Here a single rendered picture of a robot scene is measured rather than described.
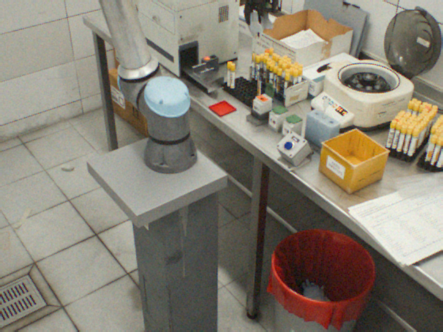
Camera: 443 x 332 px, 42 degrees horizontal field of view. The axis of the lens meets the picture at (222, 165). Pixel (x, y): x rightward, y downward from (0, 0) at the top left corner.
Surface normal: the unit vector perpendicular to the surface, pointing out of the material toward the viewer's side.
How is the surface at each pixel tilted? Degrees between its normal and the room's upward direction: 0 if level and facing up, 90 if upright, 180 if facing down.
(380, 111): 90
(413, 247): 1
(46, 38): 90
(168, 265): 90
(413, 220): 1
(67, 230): 0
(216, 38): 90
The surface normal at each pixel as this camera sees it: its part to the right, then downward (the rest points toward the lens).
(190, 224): 0.59, 0.50
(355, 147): -0.83, 0.33
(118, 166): 0.00, -0.80
